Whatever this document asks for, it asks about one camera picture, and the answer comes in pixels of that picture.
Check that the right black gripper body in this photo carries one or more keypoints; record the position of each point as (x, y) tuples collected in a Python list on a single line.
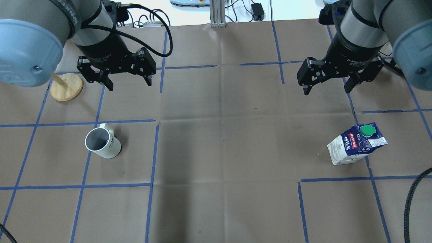
[(349, 53)]

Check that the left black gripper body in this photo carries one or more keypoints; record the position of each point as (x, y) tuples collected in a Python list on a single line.
[(107, 50)]

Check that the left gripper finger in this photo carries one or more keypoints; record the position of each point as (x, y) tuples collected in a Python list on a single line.
[(105, 80), (147, 77)]

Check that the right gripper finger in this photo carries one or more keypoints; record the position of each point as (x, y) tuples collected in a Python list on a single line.
[(307, 87), (350, 84)]

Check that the blue white milk carton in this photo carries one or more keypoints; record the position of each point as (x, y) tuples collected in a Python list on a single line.
[(355, 143)]

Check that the white ceramic mug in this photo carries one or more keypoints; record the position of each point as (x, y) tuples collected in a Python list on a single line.
[(102, 141)]

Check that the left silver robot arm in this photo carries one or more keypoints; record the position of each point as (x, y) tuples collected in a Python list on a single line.
[(33, 34)]

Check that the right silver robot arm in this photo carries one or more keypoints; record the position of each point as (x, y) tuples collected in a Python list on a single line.
[(363, 27)]

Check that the wooden mug tree stand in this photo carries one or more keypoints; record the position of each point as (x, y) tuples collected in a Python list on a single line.
[(65, 87)]

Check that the black power adapter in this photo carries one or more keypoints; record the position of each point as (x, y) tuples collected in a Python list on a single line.
[(257, 11)]

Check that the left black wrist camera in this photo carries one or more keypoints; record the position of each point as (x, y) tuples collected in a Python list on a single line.
[(117, 13)]

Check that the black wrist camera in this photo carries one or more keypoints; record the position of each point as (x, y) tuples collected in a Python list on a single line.
[(117, 13), (333, 12)]

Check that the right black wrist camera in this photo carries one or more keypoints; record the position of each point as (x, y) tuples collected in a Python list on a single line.
[(333, 12)]

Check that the aluminium frame post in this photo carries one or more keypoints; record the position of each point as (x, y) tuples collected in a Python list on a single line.
[(217, 14)]

